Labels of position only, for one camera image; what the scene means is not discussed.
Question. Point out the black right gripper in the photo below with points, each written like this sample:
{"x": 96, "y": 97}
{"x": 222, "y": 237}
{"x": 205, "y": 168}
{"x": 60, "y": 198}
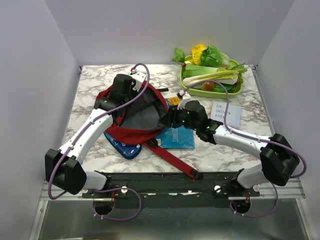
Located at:
{"x": 170, "y": 117}

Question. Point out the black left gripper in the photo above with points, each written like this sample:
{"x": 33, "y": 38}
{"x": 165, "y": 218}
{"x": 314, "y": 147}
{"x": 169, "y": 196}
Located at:
{"x": 134, "y": 92}

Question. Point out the orange treehouse storybook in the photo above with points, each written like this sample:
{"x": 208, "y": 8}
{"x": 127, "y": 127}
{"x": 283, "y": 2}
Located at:
{"x": 173, "y": 101}

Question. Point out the blue paperback book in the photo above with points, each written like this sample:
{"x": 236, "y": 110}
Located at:
{"x": 176, "y": 138}

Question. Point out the red student backpack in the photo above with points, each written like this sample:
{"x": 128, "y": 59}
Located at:
{"x": 138, "y": 123}

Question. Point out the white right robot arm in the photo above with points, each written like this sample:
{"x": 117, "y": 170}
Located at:
{"x": 277, "y": 161}

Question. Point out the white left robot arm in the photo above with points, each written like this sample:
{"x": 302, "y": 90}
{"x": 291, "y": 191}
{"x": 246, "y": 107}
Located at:
{"x": 63, "y": 167}

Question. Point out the brown mushroom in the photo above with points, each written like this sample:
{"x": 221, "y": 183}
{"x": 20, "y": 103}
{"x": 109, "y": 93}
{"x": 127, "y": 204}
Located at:
{"x": 208, "y": 86}

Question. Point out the green white leek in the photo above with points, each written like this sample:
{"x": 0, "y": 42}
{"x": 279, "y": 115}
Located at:
{"x": 228, "y": 77}

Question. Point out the blue shark pencil case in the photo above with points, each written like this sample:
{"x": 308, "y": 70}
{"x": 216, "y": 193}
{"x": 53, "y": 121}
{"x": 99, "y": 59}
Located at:
{"x": 127, "y": 151}

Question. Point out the green leaf sprig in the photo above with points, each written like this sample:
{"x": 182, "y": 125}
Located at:
{"x": 179, "y": 56}

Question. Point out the green lettuce head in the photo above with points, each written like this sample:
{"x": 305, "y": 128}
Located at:
{"x": 213, "y": 57}

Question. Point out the yellow artificial flower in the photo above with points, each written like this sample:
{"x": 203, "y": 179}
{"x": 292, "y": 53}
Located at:
{"x": 196, "y": 53}

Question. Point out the green plastic tray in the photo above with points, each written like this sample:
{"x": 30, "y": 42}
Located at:
{"x": 220, "y": 89}

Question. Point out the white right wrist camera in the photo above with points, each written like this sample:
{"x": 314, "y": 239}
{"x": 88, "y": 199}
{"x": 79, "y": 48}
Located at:
{"x": 184, "y": 98}

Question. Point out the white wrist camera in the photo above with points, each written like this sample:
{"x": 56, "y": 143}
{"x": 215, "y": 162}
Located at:
{"x": 184, "y": 98}
{"x": 138, "y": 78}

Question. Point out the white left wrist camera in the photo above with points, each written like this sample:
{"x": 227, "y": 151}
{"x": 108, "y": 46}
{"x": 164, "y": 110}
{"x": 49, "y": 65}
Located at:
{"x": 138, "y": 78}

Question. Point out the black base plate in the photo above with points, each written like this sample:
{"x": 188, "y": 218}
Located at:
{"x": 173, "y": 190}

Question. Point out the aluminium rail frame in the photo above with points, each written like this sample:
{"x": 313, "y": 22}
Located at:
{"x": 278, "y": 214}

